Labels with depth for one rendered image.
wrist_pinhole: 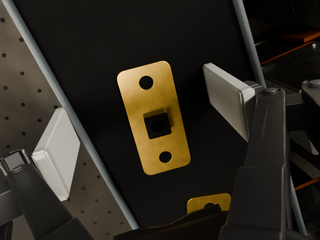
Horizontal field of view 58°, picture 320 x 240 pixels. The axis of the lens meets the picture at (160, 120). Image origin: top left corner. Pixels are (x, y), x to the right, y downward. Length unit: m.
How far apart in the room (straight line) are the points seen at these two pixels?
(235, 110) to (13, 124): 0.63
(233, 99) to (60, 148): 0.10
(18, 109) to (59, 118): 0.54
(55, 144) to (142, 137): 0.07
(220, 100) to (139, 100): 0.06
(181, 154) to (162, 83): 0.06
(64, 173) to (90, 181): 0.61
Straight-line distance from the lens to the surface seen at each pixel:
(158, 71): 0.20
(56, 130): 0.17
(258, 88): 0.17
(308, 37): 0.59
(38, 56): 0.20
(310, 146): 0.34
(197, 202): 0.25
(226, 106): 0.18
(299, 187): 0.60
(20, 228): 1.82
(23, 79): 0.70
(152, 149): 0.22
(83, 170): 0.76
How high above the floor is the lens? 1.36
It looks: 69 degrees down
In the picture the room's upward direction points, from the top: 158 degrees clockwise
